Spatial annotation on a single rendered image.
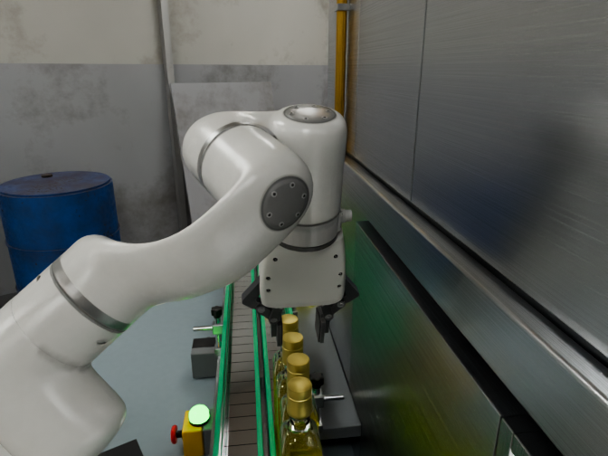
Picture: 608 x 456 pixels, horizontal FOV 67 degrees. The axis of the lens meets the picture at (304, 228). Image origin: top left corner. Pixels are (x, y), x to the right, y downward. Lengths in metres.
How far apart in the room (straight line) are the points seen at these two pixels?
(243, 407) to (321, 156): 0.73
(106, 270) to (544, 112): 0.35
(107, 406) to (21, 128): 3.09
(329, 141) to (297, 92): 3.70
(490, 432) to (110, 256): 0.33
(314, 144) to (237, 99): 3.27
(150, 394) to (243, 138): 1.05
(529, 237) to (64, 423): 0.39
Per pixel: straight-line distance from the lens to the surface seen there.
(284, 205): 0.35
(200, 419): 1.10
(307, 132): 0.41
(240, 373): 1.15
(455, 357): 0.45
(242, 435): 1.00
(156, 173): 3.65
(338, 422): 1.02
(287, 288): 0.52
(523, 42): 0.41
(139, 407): 1.32
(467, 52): 0.49
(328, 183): 0.44
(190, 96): 3.54
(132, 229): 3.70
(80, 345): 0.42
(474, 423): 0.44
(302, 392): 0.64
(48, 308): 0.41
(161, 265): 0.36
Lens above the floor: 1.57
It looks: 19 degrees down
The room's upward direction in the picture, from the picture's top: straight up
